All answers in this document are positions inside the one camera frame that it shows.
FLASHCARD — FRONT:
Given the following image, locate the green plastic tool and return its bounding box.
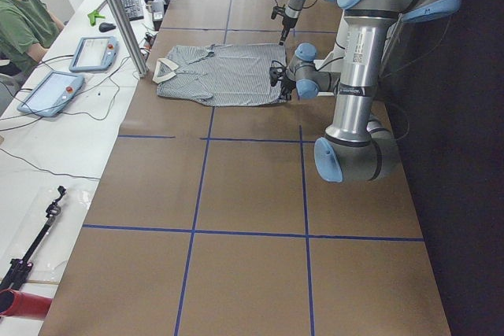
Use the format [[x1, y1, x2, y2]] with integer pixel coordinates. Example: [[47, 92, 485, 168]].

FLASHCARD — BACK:
[[87, 9, 106, 26]]

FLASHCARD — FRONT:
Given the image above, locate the black keyboard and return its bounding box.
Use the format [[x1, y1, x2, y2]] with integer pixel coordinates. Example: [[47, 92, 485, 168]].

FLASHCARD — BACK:
[[121, 0, 144, 20]]

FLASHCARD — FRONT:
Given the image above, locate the aluminium frame profile post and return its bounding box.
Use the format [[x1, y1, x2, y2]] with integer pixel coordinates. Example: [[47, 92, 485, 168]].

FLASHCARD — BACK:
[[106, 0, 148, 78]]

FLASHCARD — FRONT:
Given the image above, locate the near blue teach pendant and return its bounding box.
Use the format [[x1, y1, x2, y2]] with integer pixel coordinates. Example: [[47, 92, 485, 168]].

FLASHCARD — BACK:
[[17, 71, 84, 117]]

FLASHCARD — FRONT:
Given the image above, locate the black computer mouse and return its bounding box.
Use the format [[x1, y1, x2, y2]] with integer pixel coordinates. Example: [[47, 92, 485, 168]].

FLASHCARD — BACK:
[[98, 22, 116, 33]]

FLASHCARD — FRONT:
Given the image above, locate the white camera stand post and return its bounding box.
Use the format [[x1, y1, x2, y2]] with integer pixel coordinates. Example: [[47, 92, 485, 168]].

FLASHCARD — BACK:
[[315, 13, 348, 73]]

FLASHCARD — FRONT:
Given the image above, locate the striped polo shirt white collar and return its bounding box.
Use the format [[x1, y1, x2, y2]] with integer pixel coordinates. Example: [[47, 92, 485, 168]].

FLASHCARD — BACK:
[[157, 43, 286, 107]]

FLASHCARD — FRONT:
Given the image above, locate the black tripod stick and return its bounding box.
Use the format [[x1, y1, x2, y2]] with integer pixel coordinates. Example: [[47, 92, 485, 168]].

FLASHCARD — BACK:
[[1, 186, 67, 290]]

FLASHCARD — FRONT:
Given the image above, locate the far blue teach pendant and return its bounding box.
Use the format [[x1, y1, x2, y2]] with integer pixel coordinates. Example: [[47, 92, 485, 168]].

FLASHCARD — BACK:
[[69, 36, 118, 72]]

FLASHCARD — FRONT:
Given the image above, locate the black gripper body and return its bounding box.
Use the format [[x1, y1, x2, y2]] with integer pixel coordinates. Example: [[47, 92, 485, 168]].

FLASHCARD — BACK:
[[280, 76, 295, 96], [282, 17, 295, 35]]

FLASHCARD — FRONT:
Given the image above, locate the black desk cable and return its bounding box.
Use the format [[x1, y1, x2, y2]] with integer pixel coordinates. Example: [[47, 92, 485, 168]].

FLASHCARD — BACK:
[[0, 146, 102, 183]]

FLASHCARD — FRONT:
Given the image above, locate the person in green shirt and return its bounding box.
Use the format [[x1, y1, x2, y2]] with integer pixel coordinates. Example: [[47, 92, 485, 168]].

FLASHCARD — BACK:
[[1, 0, 65, 76]]

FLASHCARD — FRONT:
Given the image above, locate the blue teach pendant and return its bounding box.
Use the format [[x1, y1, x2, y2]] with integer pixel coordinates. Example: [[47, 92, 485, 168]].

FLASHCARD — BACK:
[[17, 71, 84, 117], [69, 36, 118, 72]]

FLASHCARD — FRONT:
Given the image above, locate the red cylinder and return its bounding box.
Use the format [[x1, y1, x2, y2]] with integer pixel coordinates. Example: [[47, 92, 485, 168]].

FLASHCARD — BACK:
[[1, 289, 52, 320]]

